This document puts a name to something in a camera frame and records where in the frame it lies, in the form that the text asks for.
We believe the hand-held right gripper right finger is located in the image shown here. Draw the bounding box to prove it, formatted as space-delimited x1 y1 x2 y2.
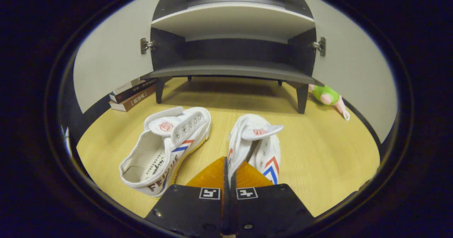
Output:
229 160 315 236

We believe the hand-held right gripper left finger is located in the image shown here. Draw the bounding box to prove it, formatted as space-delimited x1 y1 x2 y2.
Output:
144 156 230 237

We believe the white canvas shoe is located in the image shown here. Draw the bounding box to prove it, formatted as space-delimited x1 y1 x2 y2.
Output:
226 114 284 189
119 106 212 198

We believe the white grey shoe cabinet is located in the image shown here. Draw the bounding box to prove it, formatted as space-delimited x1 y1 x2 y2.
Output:
150 0 317 115

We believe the white shoe cabinet door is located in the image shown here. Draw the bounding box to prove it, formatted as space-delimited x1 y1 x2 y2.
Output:
294 0 398 144
73 0 172 114

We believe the metal door hinge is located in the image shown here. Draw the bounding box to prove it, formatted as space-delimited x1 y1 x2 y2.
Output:
311 36 326 57
140 37 156 54

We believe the white cabinet shelf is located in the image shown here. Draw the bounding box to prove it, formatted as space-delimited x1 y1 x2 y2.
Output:
151 1 315 42

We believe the brown book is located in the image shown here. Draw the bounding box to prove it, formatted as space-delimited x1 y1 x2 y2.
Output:
109 85 157 112

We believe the green pink plush toy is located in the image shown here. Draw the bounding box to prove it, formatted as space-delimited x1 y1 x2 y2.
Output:
308 84 351 121

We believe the black book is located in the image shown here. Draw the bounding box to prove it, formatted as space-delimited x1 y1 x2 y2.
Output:
110 80 156 103

